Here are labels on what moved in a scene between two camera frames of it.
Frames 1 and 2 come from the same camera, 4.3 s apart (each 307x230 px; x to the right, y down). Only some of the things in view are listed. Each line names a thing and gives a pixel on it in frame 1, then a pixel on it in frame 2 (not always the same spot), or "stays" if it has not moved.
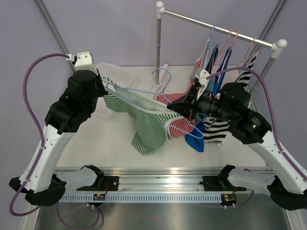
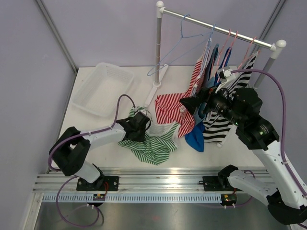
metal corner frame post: x=52 y=25 stays
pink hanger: x=221 y=49 stays
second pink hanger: x=230 y=49 stays
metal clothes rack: x=277 y=47 stays
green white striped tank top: x=152 y=119 to x=159 y=140
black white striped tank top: x=214 y=131 stays
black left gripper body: x=100 y=90 to x=140 y=135
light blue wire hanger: x=109 y=85 to x=182 y=36
